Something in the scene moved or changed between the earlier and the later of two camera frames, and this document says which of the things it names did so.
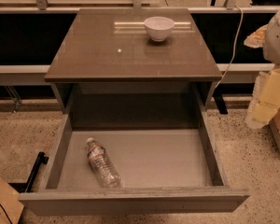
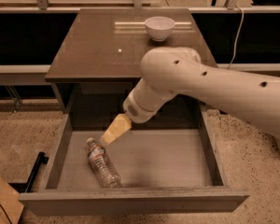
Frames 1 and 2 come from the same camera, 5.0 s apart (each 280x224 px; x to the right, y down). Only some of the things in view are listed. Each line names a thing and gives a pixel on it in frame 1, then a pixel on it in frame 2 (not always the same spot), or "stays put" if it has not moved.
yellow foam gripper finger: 271,91 → 142,104
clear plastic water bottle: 102,162 stays put
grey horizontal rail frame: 35,75 stays put
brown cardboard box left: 6,208 stays put
